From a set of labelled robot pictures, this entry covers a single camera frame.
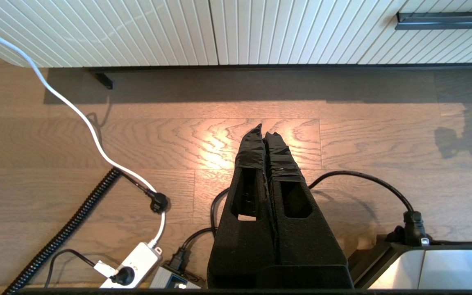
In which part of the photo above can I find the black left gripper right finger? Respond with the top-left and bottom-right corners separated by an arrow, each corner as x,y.
264,132 -> 348,266

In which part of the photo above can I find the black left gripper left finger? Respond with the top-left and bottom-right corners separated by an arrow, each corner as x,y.
207,124 -> 278,287

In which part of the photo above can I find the white fluted drawer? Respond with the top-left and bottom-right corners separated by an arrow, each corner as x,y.
358,0 -> 472,66

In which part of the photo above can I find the silver black robot base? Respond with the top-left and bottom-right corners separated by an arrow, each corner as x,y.
349,240 -> 472,289

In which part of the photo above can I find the black furniture leg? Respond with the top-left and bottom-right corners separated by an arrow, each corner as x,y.
91,72 -> 114,91

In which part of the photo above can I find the white sideboard cabinet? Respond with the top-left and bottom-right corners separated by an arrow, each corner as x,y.
0,0 -> 472,68

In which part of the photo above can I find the grey power adapter brick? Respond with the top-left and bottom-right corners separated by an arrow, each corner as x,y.
150,265 -> 204,289

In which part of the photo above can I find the white power strip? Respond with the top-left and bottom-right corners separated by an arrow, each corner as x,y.
99,242 -> 163,289

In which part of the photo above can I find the white plug in strip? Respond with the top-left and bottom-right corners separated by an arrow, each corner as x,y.
93,260 -> 118,279

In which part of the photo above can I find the smooth black power cable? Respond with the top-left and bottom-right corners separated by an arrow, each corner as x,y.
170,170 -> 430,273

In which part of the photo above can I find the black plug with thin cable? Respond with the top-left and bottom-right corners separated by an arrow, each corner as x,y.
44,249 -> 136,288

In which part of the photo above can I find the black spiral cable with plug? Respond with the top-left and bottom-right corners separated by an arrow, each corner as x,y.
2,167 -> 171,294

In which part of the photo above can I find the thick white power cable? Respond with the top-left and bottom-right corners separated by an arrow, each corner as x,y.
0,25 -> 167,248

